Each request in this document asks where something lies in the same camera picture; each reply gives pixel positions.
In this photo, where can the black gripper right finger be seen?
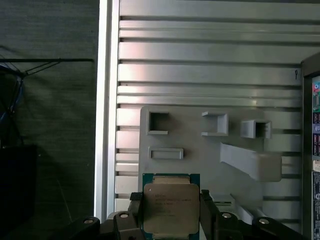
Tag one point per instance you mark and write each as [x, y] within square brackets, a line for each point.
[210, 220]

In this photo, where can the grey parts rack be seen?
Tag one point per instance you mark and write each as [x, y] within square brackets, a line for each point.
[195, 150]

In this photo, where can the black box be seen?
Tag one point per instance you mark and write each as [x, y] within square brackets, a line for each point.
[17, 190]

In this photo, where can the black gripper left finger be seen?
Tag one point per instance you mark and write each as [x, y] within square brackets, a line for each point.
[136, 217]

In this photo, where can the silver CPU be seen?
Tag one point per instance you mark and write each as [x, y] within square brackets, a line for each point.
[170, 205]

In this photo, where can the black PC case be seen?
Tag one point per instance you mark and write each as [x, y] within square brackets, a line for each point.
[307, 125]

